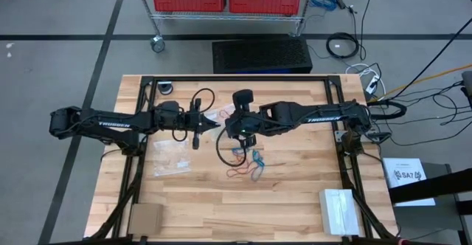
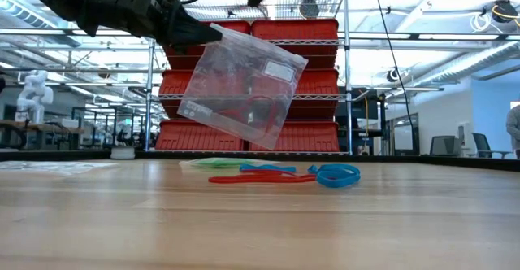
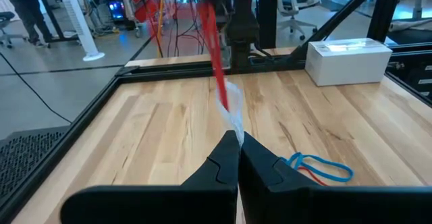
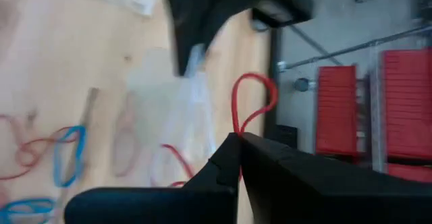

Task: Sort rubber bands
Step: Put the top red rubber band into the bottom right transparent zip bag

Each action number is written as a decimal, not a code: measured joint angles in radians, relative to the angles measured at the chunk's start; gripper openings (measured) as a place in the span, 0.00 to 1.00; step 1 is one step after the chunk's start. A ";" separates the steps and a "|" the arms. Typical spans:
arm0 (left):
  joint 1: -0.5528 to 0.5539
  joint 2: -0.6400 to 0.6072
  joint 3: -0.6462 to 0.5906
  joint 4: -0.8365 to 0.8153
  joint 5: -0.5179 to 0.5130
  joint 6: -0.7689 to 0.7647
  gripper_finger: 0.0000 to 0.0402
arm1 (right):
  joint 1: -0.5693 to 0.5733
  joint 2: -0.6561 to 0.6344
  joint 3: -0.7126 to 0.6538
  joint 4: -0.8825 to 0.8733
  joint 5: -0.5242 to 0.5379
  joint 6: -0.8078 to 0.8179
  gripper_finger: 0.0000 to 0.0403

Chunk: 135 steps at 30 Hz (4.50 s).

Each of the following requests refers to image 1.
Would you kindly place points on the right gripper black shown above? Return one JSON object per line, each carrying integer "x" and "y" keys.
{"x": 249, "y": 123}

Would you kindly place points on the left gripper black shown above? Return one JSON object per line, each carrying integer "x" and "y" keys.
{"x": 195, "y": 121}

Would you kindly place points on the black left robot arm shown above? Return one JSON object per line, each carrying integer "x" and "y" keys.
{"x": 114, "y": 124}

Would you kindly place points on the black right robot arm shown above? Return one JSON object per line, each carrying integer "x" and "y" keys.
{"x": 324, "y": 119}

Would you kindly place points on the blue rubber band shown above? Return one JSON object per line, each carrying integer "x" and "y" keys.
{"x": 258, "y": 160}
{"x": 236, "y": 150}
{"x": 255, "y": 176}

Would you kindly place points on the white tape roll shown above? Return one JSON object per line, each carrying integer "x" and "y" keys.
{"x": 165, "y": 88}

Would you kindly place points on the black perforated box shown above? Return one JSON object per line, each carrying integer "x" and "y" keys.
{"x": 262, "y": 55}

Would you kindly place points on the brown cardboard box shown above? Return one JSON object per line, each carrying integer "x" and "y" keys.
{"x": 145, "y": 219}

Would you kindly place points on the white box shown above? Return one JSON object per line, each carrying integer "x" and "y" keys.
{"x": 339, "y": 212}

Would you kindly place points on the white power strip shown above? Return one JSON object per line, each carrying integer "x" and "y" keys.
{"x": 372, "y": 84}

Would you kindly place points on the white printed manual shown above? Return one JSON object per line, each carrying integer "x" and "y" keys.
{"x": 402, "y": 167}

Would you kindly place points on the black metal beam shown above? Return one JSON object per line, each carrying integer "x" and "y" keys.
{"x": 435, "y": 186}

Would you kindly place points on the grey cabinet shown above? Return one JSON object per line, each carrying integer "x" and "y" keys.
{"x": 424, "y": 223}

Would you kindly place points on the grey device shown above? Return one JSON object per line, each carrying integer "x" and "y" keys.
{"x": 467, "y": 86}

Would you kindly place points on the black metal table frame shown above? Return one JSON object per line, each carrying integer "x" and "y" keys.
{"x": 280, "y": 78}

